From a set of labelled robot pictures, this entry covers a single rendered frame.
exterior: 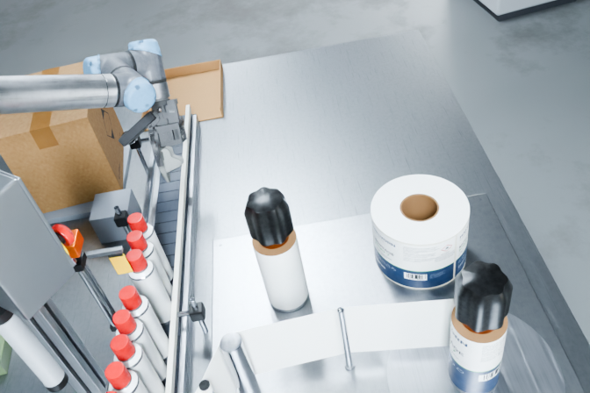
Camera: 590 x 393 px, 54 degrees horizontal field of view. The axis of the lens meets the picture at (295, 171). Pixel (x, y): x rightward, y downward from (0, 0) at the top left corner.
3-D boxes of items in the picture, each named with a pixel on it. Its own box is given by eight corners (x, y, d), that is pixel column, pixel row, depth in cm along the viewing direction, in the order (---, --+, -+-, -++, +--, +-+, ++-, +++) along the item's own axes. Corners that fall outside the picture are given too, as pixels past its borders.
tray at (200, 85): (223, 117, 188) (220, 107, 185) (144, 131, 188) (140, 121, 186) (222, 68, 210) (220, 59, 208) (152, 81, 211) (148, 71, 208)
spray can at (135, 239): (176, 301, 130) (147, 240, 116) (154, 309, 129) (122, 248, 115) (173, 283, 134) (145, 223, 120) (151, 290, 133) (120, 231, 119)
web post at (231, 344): (264, 404, 109) (244, 352, 96) (240, 409, 109) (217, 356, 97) (262, 382, 112) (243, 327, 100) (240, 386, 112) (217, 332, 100)
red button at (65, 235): (56, 239, 83) (71, 225, 84) (38, 232, 84) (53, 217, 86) (67, 256, 85) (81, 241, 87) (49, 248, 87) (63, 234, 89)
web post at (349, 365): (356, 369, 111) (347, 313, 99) (345, 371, 112) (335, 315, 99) (354, 360, 113) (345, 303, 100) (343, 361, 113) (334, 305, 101)
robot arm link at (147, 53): (118, 45, 147) (150, 40, 152) (129, 88, 149) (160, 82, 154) (131, 40, 140) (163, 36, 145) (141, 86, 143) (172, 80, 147)
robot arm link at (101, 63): (97, 68, 132) (143, 61, 138) (79, 52, 139) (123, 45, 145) (100, 100, 136) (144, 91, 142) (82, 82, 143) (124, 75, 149)
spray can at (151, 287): (176, 322, 125) (145, 262, 112) (151, 327, 126) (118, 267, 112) (176, 303, 129) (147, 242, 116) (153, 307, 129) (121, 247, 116)
